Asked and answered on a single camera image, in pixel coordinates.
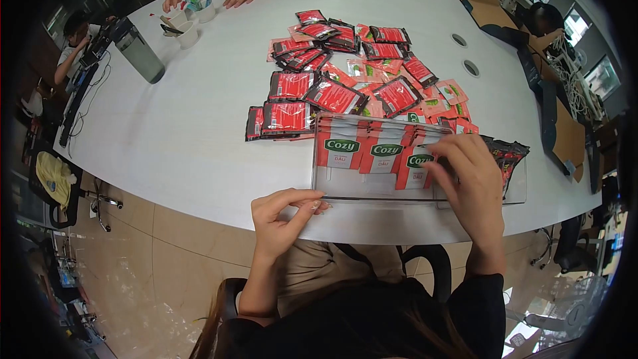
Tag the person's left hand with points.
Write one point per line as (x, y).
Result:
(271, 224)

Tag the person's right hand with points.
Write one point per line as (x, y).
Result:
(476, 189)

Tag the person's right fingers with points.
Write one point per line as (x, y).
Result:
(456, 152)

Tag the person's right thumb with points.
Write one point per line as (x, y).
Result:
(438, 182)

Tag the person's left index finger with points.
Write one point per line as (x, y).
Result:
(294, 194)

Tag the person's left thumb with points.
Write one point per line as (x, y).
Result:
(305, 219)

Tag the red white tea packet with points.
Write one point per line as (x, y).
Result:
(413, 172)

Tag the clear plastic organizer box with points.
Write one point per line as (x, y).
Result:
(349, 184)

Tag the person's legs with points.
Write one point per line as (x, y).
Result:
(319, 269)

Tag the bunch of black red sachets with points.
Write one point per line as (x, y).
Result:
(508, 159)

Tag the row of tea packets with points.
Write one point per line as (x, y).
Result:
(349, 149)

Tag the brown cardboard pieces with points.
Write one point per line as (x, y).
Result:
(563, 134)

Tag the pile of red sachets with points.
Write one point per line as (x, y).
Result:
(339, 94)

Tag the person's body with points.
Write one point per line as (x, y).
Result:
(349, 329)

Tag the white floor fan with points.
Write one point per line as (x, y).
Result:
(568, 309)

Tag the white paper cup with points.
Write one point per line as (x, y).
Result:
(188, 35)
(206, 12)
(176, 17)

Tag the grey water bottle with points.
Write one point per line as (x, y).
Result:
(139, 52)

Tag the black laptop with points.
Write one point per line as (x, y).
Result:
(82, 89)

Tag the yellow bag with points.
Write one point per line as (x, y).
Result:
(54, 177)

